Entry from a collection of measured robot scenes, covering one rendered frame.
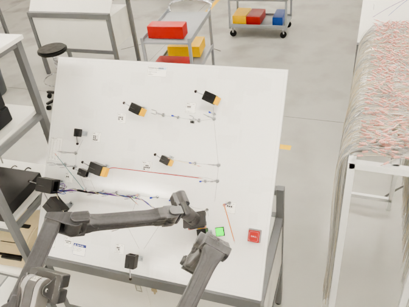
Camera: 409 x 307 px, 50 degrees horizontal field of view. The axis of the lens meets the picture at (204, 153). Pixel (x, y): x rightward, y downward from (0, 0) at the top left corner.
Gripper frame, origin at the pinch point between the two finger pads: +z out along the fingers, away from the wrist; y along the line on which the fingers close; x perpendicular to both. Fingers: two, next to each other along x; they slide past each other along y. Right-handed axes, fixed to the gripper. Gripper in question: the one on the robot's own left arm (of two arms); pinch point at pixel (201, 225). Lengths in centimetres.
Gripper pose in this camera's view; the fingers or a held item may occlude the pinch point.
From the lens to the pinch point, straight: 196.6
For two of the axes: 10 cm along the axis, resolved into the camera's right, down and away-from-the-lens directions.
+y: -9.4, 1.9, 2.8
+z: 3.4, 4.2, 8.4
